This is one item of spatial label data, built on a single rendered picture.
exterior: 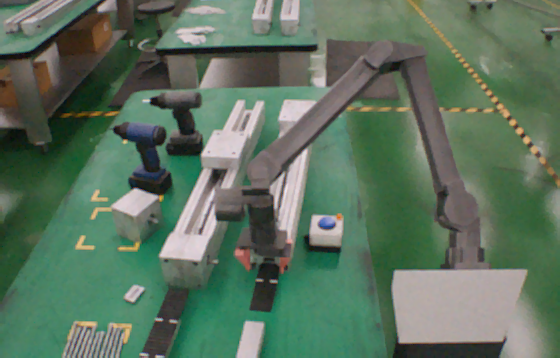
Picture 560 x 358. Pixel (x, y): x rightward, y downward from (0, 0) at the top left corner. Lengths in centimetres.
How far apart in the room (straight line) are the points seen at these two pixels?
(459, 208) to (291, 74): 202
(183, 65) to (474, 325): 234
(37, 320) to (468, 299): 96
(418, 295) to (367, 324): 18
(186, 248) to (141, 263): 18
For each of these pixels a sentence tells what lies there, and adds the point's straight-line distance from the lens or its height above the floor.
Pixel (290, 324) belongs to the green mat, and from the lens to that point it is 116.
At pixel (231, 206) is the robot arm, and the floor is 102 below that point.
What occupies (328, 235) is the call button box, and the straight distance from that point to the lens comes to 130.
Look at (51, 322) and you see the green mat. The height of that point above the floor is 78.
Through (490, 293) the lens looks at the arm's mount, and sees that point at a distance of 108.
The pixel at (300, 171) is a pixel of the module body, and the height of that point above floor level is 86.
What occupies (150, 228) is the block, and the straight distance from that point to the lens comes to 143.
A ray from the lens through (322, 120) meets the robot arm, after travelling 113.
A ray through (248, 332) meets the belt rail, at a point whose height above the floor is 81.
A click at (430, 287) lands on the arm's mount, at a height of 95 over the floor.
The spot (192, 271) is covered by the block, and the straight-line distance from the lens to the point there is 122.
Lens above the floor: 165
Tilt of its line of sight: 32 degrees down
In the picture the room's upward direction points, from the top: 2 degrees counter-clockwise
